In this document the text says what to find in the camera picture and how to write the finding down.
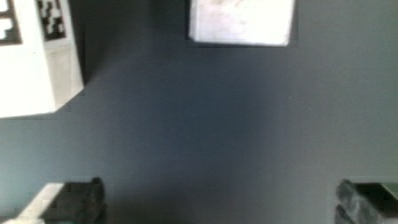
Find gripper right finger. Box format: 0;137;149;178
334;180;398;224

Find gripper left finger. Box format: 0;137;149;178
40;177;106;224

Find white leg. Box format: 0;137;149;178
0;0;83;118
188;0;296;47

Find white leg far left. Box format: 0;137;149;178
188;0;296;47

